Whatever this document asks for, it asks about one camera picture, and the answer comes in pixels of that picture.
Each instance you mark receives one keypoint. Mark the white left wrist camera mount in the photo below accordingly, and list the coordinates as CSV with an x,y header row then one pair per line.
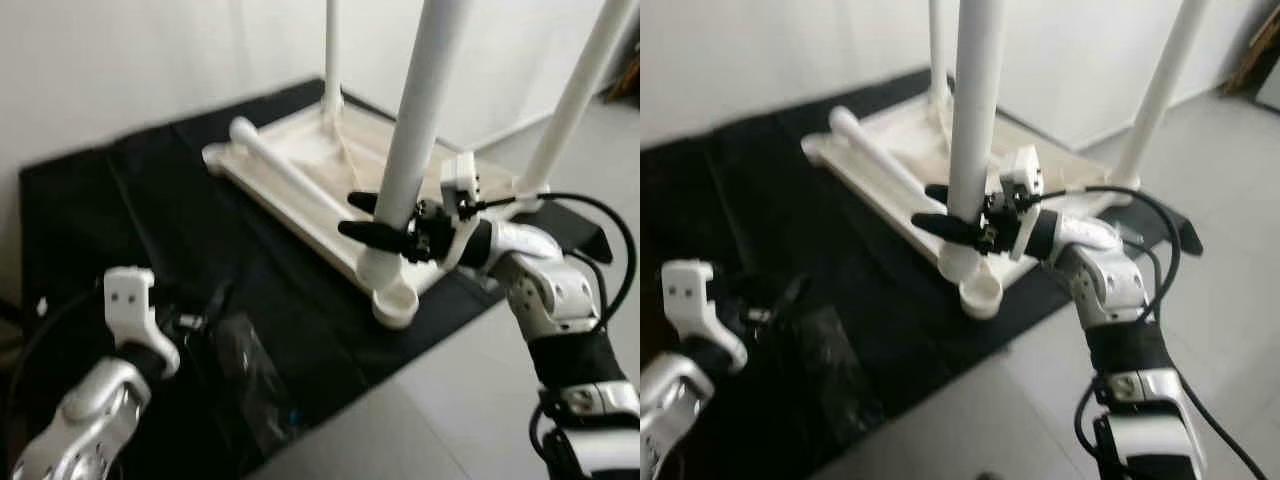
x,y
130,300
690,300

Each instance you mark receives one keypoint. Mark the white plastic children table top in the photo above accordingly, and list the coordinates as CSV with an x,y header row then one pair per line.
x,y
360,165
920,150

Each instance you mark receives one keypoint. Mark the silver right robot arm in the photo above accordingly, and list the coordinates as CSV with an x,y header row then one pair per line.
x,y
1110,290
550,290

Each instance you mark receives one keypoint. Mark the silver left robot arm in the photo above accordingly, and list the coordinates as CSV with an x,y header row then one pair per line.
x,y
90,420
670,410

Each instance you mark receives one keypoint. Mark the brown wooden frame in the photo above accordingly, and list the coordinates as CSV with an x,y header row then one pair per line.
x,y
1255,50

